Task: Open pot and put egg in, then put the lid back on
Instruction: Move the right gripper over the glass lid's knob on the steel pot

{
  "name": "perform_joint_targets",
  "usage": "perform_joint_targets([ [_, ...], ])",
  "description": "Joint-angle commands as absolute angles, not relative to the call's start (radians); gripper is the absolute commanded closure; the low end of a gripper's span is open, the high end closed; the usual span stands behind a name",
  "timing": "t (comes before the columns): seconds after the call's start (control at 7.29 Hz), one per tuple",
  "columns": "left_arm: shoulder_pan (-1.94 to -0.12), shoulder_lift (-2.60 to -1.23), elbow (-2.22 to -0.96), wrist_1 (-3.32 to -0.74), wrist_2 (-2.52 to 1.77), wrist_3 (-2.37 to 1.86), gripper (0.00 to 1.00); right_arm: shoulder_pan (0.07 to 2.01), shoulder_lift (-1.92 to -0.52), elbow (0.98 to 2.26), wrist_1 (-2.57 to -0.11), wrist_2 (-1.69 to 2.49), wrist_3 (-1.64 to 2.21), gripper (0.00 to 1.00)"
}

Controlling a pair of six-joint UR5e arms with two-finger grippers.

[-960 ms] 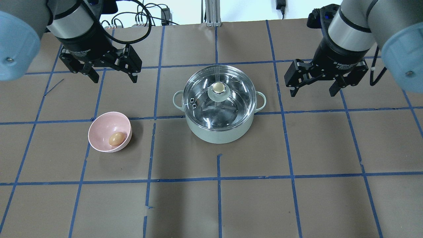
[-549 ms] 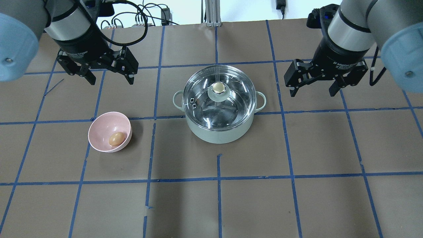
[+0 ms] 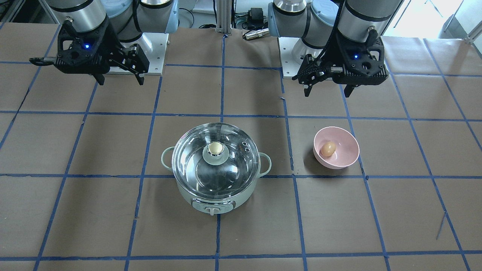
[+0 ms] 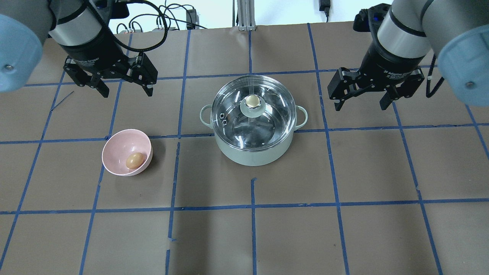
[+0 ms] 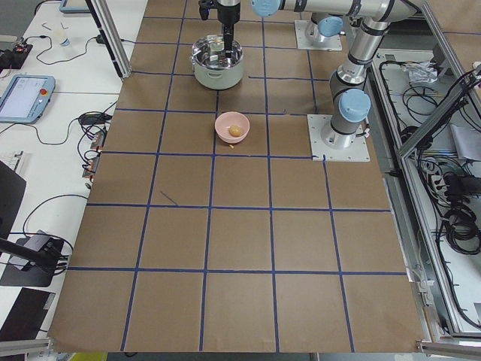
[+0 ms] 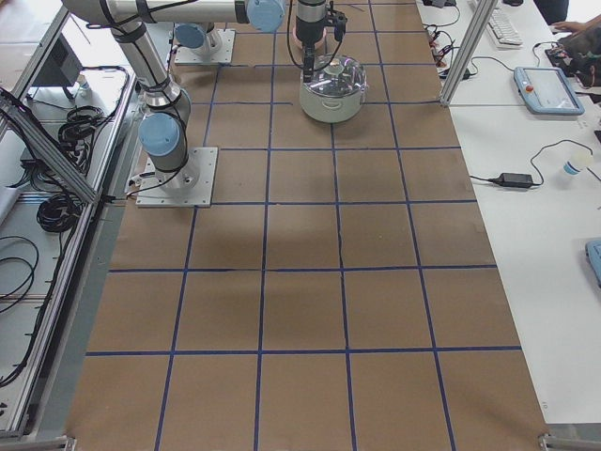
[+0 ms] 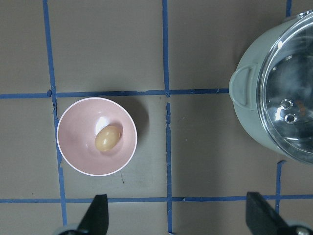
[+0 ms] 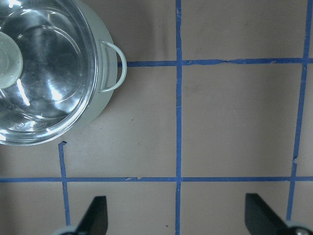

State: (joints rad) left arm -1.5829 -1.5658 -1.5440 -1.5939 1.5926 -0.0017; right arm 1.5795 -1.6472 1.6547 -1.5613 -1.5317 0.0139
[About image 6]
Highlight pale green cooking pot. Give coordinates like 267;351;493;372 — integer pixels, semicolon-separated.
300;76;368;123

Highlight pink bowl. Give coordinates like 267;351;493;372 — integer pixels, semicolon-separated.
291;25;327;49

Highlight coiled black cable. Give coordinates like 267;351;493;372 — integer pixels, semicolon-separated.
57;105;116;166

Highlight black power adapter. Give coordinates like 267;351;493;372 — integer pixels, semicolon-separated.
487;173;536;189

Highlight aluminium frame post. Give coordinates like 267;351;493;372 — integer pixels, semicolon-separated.
439;0;496;106

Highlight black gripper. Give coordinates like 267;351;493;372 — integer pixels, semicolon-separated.
294;0;347;79

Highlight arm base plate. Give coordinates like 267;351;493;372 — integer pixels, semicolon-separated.
175;28;236;66
135;148;218;208

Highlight white keyboard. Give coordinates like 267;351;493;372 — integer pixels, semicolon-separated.
486;8;523;50

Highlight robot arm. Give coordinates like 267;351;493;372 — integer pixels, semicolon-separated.
174;23;223;58
63;1;347;190

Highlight glass pot lid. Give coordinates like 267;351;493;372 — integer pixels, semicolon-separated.
302;54;366;98

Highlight paper cup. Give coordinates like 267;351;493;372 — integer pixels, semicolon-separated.
562;151;593;176

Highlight blue teach pendant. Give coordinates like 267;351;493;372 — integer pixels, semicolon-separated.
513;67;585;116

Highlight person hand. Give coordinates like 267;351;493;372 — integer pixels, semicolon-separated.
551;22;587;33

